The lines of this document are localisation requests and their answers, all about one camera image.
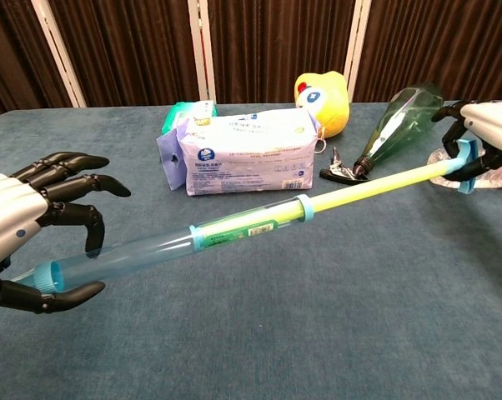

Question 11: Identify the green spray bottle black trigger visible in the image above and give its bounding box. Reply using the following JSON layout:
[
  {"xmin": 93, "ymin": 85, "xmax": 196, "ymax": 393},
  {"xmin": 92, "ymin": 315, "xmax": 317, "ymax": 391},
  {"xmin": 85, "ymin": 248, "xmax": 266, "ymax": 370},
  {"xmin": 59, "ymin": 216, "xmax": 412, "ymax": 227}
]
[{"xmin": 319, "ymin": 82, "xmax": 445, "ymax": 184}]

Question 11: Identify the blue felt table cover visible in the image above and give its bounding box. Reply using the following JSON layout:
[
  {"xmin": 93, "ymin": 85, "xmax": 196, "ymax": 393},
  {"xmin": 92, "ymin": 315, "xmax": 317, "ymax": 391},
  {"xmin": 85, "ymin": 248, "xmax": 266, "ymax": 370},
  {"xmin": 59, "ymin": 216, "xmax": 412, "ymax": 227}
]
[{"xmin": 0, "ymin": 99, "xmax": 502, "ymax": 400}]

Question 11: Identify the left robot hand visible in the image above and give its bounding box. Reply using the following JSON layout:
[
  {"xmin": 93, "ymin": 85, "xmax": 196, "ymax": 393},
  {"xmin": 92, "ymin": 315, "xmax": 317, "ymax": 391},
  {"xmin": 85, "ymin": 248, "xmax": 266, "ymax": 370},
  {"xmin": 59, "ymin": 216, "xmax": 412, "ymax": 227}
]
[{"xmin": 0, "ymin": 152, "xmax": 132, "ymax": 316}]

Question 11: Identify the white purple tissue pack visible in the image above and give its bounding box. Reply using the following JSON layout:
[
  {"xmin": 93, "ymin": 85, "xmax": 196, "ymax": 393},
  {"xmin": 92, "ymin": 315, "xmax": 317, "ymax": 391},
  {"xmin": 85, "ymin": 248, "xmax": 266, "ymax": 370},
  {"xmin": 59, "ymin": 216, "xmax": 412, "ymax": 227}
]
[{"xmin": 156, "ymin": 107, "xmax": 324, "ymax": 197}]

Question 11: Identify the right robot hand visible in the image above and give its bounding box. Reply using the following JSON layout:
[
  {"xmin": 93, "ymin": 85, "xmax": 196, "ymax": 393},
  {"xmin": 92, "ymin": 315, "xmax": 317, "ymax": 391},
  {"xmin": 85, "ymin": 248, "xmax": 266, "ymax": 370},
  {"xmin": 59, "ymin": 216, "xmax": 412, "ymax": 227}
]
[{"xmin": 430, "ymin": 99, "xmax": 502, "ymax": 183}]

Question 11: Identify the yellow plush toy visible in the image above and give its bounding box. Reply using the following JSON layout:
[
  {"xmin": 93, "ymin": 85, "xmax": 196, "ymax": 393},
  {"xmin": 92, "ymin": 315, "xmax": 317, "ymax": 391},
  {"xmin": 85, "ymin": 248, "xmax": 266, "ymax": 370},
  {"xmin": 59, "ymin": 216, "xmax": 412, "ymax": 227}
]
[{"xmin": 294, "ymin": 70, "xmax": 352, "ymax": 153}]

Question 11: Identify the clear plastic water bottle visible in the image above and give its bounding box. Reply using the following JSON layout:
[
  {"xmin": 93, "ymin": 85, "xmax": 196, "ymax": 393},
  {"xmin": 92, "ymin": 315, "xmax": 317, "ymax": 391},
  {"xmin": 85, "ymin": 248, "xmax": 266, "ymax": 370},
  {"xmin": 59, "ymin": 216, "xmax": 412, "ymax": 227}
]
[{"xmin": 426, "ymin": 147, "xmax": 502, "ymax": 191}]

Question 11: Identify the green wet wipes pack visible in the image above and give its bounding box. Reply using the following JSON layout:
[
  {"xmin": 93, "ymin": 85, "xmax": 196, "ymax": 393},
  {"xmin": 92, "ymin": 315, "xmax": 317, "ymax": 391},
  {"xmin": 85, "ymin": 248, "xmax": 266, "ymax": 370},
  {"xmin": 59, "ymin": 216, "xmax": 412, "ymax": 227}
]
[{"xmin": 161, "ymin": 99, "xmax": 218, "ymax": 135}]

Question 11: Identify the dark brown pleated curtain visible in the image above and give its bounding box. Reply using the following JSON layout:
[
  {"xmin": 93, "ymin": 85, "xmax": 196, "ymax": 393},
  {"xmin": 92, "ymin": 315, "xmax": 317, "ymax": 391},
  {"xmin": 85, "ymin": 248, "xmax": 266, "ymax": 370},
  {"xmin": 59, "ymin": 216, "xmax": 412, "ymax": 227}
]
[
  {"xmin": 207, "ymin": 0, "xmax": 356, "ymax": 105},
  {"xmin": 354, "ymin": 0, "xmax": 502, "ymax": 103},
  {"xmin": 46, "ymin": 0, "xmax": 202, "ymax": 108},
  {"xmin": 0, "ymin": 0, "xmax": 75, "ymax": 124}
]

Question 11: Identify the white partition frame post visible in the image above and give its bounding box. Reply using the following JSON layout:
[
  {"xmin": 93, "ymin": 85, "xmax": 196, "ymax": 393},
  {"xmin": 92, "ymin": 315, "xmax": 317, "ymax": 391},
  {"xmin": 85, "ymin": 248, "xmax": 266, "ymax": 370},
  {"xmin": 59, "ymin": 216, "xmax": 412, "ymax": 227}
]
[
  {"xmin": 343, "ymin": 0, "xmax": 375, "ymax": 103},
  {"xmin": 187, "ymin": 0, "xmax": 218, "ymax": 103},
  {"xmin": 30, "ymin": 0, "xmax": 88, "ymax": 108}
]

